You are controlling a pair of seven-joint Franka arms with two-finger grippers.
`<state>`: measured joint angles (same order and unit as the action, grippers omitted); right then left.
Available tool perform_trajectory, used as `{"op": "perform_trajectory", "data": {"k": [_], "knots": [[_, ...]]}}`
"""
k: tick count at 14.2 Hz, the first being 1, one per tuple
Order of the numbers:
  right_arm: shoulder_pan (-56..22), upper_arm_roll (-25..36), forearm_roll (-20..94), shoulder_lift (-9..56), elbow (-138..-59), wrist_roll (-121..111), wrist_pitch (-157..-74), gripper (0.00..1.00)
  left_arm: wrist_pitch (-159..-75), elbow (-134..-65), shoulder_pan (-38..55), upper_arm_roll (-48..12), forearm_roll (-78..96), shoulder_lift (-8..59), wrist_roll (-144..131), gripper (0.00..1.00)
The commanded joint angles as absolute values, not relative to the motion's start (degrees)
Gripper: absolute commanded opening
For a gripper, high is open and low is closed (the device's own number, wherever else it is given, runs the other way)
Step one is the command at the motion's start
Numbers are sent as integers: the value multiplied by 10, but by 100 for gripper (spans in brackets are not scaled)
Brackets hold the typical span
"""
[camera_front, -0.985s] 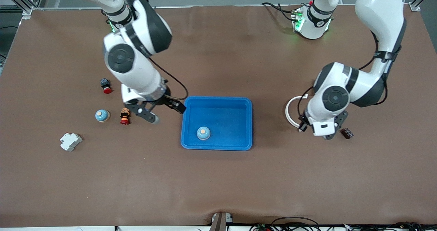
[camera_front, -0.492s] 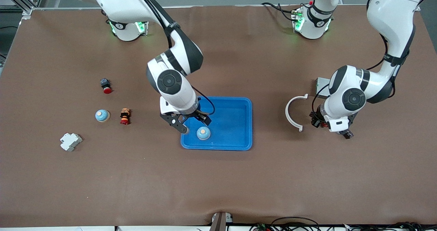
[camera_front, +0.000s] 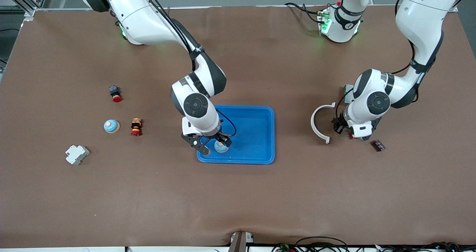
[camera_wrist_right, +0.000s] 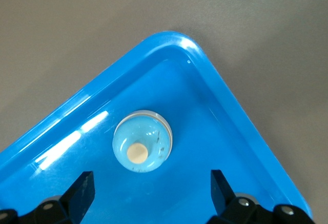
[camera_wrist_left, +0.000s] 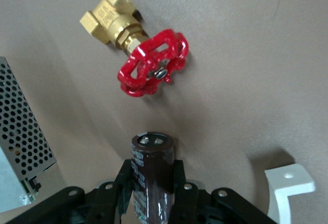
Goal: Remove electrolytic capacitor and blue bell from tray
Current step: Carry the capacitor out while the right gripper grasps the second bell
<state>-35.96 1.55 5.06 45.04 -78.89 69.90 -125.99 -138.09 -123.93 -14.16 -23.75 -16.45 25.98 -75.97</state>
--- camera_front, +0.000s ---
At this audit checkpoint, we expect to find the blue plastic tray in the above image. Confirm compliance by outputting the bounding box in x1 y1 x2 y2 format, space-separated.
196 105 276 165

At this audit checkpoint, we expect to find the green-lit arm base connector box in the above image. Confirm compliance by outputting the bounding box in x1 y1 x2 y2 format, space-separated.
317 7 332 35

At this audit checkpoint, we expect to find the white circuit breaker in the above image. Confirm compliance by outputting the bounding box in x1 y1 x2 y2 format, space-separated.
65 144 91 166

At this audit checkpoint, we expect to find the red button with black body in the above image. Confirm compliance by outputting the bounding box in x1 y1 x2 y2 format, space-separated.
109 85 123 103

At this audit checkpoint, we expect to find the white curved plastic bracket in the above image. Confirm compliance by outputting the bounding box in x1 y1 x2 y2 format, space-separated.
311 102 336 144

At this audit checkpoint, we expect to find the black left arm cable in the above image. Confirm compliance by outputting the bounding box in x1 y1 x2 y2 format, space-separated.
336 0 416 123

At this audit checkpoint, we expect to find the black base power cable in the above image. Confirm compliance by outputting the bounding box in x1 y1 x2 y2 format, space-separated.
284 2 323 24

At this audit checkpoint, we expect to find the black cable loop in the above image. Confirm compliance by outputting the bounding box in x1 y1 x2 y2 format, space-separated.
271 236 351 252

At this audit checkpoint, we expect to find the grey metal camera mount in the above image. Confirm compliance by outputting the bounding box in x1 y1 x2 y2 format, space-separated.
228 231 255 252

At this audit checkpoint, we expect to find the black cable bundle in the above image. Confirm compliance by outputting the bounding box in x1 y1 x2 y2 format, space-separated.
375 241 476 252

